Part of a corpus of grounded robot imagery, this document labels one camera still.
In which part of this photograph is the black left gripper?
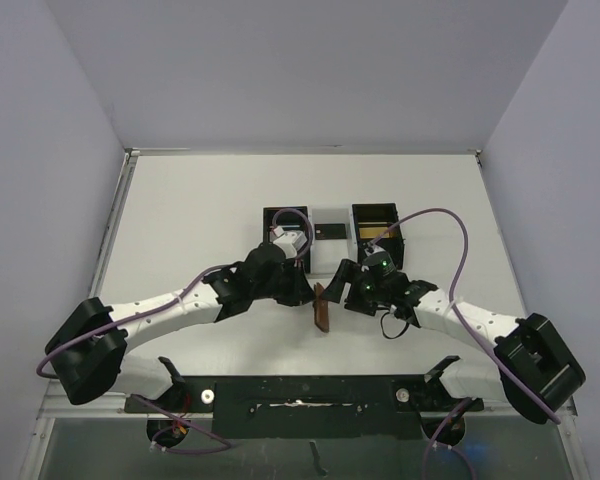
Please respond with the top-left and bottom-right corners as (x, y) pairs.
(252, 257), (316, 307)

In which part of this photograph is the black white card sorting tray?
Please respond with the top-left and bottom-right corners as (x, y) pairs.
(263, 203), (405, 278)

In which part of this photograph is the brown leather card holder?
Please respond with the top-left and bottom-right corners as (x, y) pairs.
(313, 283), (330, 333)

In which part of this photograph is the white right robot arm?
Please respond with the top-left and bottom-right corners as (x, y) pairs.
(320, 251), (586, 424)

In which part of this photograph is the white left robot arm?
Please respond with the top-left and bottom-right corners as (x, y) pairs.
(36, 244), (314, 411)

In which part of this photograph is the gold card in tray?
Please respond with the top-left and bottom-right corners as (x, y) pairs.
(358, 225), (395, 241)

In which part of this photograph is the black card in tray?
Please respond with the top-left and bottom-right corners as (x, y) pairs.
(315, 223), (347, 241)

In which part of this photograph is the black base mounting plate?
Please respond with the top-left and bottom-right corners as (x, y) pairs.
(123, 374), (460, 440)

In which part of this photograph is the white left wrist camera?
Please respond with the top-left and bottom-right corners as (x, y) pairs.
(270, 226), (308, 259)

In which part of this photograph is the aluminium frame rail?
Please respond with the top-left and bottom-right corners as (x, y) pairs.
(38, 389), (131, 420)

